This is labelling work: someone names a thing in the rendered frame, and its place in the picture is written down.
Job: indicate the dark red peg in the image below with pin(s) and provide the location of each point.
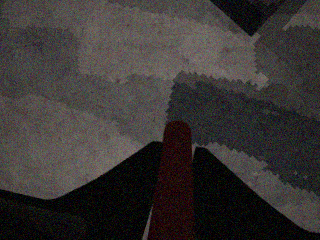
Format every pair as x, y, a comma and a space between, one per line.
173, 213

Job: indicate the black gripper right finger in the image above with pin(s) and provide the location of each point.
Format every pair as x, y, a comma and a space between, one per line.
226, 209

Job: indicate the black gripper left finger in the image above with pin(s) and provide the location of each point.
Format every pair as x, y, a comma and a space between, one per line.
114, 206

